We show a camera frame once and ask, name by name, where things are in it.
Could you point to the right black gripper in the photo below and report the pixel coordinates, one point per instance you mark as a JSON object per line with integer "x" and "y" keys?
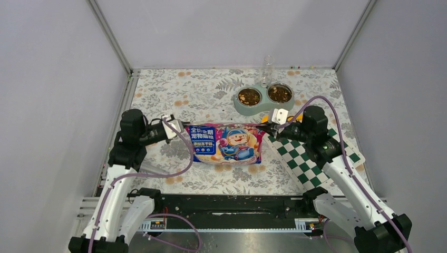
{"x": 268, "y": 127}

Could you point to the pink pet food bag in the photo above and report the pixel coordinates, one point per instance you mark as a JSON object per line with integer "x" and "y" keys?
{"x": 226, "y": 143}

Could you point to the orange plastic scoop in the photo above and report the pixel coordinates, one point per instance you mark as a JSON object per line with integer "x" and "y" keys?
{"x": 298, "y": 119}

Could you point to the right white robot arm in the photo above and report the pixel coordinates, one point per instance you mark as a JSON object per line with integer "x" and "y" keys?
{"x": 372, "y": 225}

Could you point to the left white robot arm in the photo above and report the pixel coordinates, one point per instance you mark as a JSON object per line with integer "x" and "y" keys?
{"x": 108, "y": 229}

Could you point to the green double pet bowl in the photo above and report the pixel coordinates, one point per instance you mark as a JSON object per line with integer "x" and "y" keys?
{"x": 254, "y": 99}

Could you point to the grey metal cylinder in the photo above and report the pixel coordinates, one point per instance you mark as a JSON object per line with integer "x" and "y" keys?
{"x": 152, "y": 170}

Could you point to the green white checkerboard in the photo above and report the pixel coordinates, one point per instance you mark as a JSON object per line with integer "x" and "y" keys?
{"x": 304, "y": 172}

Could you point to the clear plastic bottle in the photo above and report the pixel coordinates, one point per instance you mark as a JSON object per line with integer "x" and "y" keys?
{"x": 267, "y": 70}

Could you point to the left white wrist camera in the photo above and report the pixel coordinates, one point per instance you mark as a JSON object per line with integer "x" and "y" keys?
{"x": 172, "y": 126}

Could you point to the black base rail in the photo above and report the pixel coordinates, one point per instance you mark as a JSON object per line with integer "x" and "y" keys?
{"x": 227, "y": 213}

